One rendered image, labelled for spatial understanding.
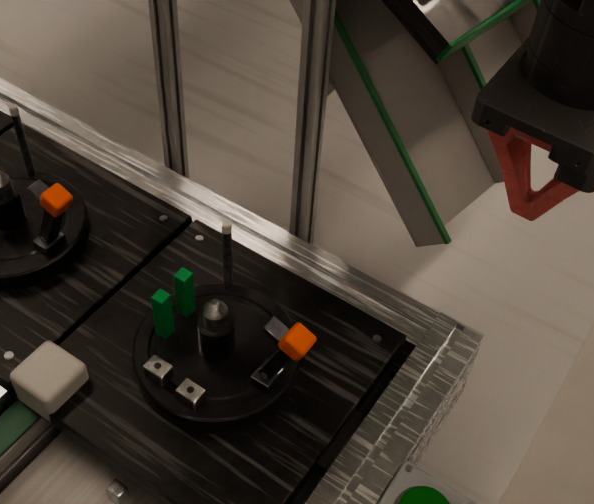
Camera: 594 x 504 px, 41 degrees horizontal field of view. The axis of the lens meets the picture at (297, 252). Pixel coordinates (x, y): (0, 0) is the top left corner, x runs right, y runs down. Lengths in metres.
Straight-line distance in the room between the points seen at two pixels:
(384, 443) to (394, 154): 0.25
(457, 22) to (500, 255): 0.36
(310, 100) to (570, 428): 0.41
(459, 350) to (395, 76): 0.26
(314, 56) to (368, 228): 0.32
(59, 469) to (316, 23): 0.42
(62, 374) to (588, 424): 0.50
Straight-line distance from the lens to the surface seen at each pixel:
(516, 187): 0.46
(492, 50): 0.91
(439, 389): 0.71
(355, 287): 0.77
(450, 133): 0.81
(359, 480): 0.67
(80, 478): 0.72
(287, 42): 1.23
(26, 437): 0.72
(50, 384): 0.68
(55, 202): 0.69
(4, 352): 0.73
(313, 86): 0.70
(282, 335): 0.60
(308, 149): 0.75
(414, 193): 0.73
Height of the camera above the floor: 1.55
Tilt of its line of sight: 49 degrees down
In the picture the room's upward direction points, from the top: 4 degrees clockwise
